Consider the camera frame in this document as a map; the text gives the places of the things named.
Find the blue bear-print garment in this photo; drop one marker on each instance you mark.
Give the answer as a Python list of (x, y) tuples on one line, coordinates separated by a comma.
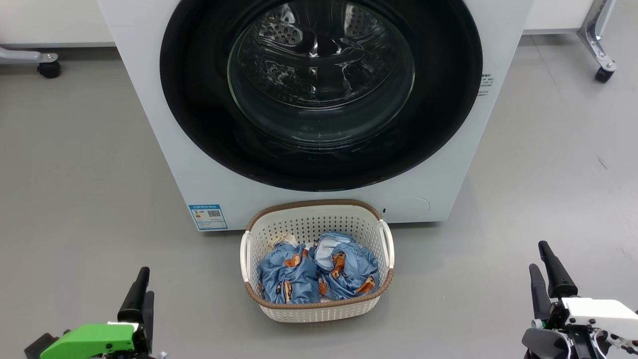
[(289, 279), (349, 269)]

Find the blue energy label sticker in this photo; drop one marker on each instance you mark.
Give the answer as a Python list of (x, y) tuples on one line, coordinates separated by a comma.
[(208, 217)]

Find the round white filter cover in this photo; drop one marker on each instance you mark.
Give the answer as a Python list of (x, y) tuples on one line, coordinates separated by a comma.
[(412, 208)]

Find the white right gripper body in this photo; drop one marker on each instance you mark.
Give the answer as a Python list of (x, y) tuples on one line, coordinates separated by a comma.
[(603, 314)]

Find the black glass washer door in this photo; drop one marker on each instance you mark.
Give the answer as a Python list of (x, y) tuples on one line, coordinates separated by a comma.
[(199, 99)]

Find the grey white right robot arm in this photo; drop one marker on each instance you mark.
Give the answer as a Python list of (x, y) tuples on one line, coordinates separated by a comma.
[(543, 344)]

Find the metal leg with black caster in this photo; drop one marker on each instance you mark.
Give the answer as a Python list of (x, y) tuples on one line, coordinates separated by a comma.
[(30, 56), (595, 40)]

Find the white front-load washing machine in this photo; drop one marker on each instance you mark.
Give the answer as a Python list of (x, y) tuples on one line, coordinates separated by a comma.
[(199, 199)]

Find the small black text label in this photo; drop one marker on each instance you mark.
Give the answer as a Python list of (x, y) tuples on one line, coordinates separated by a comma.
[(485, 85)]

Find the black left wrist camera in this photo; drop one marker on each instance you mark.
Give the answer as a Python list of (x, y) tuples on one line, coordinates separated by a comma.
[(40, 346)]

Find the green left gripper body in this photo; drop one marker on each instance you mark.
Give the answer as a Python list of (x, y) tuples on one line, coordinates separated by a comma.
[(89, 341)]

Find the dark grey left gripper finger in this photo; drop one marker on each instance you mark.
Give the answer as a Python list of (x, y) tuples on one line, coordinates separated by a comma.
[(134, 304), (148, 324)]

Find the cream perforated laundry basket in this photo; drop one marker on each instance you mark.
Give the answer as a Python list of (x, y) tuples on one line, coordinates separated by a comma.
[(309, 224)]

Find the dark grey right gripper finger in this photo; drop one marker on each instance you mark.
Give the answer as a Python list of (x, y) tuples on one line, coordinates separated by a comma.
[(540, 299), (559, 279)]

